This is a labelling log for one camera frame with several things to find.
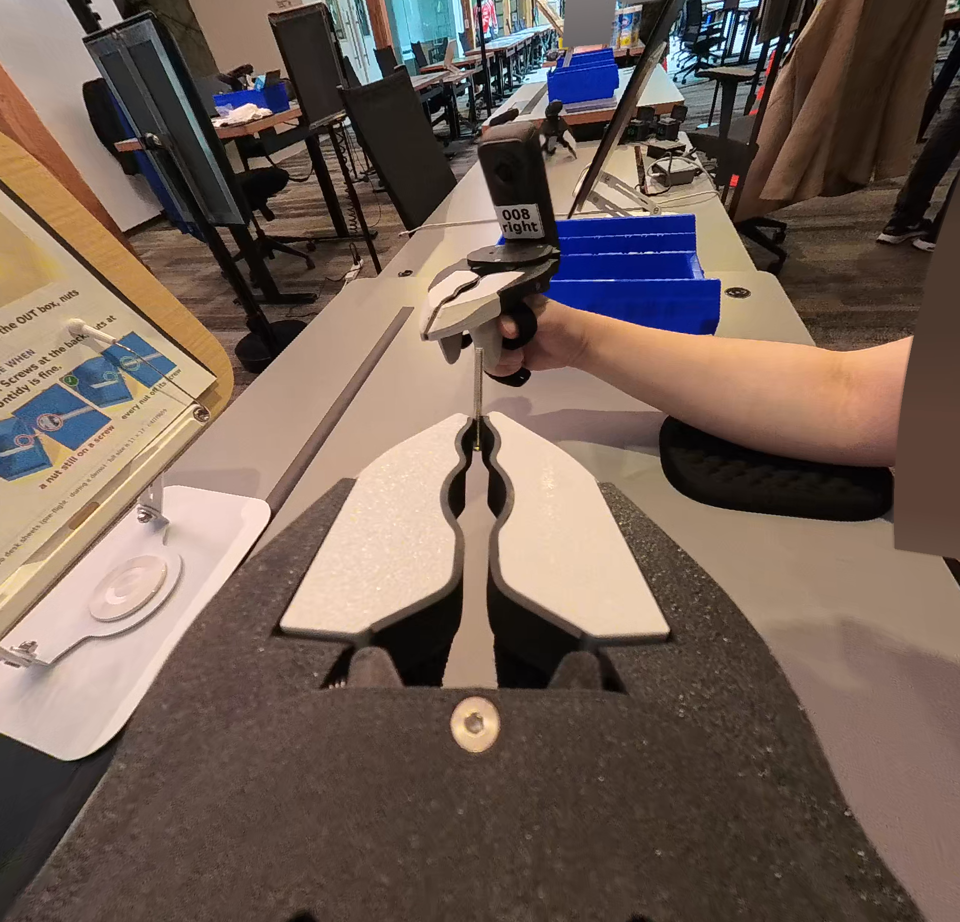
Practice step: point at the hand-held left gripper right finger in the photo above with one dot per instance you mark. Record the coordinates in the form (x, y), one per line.
(577, 554)

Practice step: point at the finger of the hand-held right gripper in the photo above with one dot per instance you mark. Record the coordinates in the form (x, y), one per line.
(476, 311)
(439, 296)

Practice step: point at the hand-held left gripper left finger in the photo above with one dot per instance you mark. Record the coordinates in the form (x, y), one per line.
(375, 547)

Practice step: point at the long metal screw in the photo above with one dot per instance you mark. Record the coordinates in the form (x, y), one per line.
(478, 389)

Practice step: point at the person's right forearm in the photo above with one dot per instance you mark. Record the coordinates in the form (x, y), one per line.
(750, 389)

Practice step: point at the wooden desk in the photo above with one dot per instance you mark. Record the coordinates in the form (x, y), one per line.
(247, 123)

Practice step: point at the person's right hand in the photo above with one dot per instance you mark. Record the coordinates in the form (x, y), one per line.
(562, 337)

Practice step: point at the blue plastic bin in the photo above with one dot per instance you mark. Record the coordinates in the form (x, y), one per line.
(637, 307)
(581, 82)
(255, 101)

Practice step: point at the black high-back chair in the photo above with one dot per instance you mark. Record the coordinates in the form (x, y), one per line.
(397, 149)

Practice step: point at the tilted black monitor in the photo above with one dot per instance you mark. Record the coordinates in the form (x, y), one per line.
(637, 89)

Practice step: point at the grey power adapter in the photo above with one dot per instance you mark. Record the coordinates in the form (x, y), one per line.
(679, 172)

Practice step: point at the black wrist rest pad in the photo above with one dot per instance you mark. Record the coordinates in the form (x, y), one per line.
(750, 487)

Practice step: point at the black office chair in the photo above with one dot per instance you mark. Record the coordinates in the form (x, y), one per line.
(270, 187)

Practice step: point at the wooden instruction board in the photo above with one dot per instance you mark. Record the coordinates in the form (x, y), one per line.
(202, 352)

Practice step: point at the monitor on floor stand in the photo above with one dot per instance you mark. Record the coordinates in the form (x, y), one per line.
(165, 119)

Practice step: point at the tan coat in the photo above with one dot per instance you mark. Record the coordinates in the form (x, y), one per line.
(840, 74)

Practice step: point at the printed instruction sheet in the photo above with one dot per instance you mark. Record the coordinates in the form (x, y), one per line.
(75, 299)

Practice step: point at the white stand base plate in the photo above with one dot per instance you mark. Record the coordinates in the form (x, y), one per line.
(210, 532)

